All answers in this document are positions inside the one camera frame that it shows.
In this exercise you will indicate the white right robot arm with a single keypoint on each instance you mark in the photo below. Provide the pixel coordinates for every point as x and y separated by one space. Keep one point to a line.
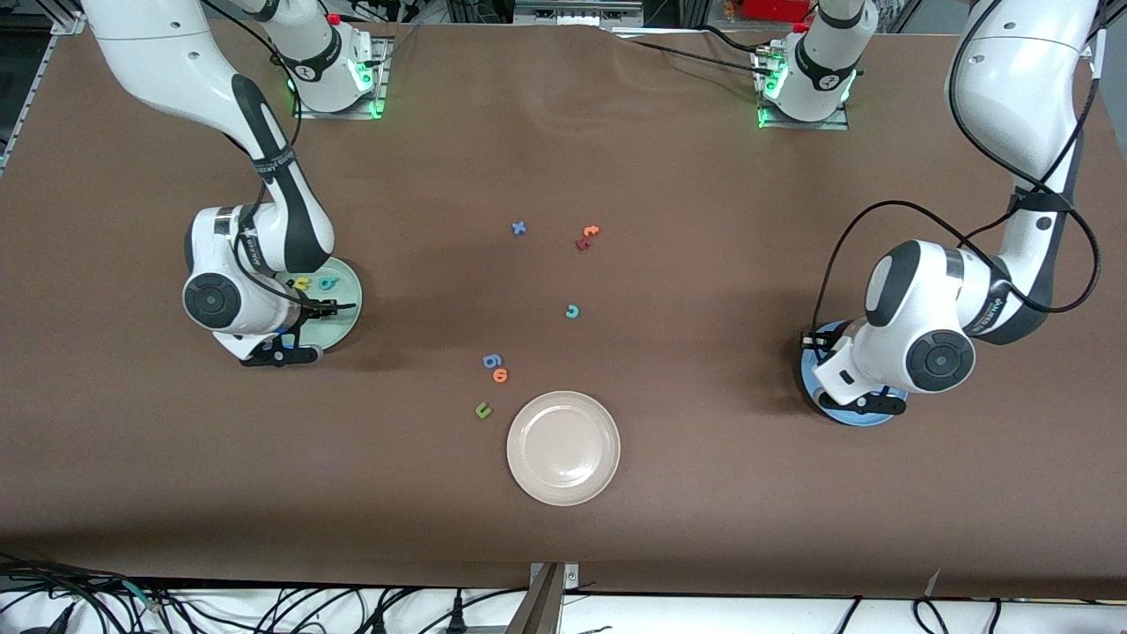
158 53

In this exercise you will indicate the silver metal equipment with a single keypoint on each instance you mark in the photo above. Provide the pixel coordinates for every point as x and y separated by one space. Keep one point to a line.
572 13

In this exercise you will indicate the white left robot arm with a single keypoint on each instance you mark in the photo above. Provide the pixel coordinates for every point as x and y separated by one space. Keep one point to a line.
1012 70

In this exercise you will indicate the brown table cover sheet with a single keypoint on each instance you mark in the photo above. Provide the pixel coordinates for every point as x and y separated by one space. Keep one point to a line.
704 528

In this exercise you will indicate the light green plate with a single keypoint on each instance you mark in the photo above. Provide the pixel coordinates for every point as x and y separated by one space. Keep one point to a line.
339 330

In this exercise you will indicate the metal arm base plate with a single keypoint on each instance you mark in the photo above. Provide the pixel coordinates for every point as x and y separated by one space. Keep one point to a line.
382 79
806 125

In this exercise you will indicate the aluminium corner bracket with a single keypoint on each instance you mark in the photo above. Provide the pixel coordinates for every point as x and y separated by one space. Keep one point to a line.
66 22

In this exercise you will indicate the blue plate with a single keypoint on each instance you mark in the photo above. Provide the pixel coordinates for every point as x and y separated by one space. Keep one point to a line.
807 374

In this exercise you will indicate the beige plate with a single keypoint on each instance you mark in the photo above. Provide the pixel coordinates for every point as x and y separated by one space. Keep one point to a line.
563 449

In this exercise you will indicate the white paper scrap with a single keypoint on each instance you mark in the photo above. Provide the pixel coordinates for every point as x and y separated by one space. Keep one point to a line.
931 586

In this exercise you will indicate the red box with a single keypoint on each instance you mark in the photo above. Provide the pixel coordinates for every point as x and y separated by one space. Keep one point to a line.
775 9

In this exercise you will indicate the aluminium frame post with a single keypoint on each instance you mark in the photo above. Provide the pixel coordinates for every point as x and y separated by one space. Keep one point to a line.
541 608

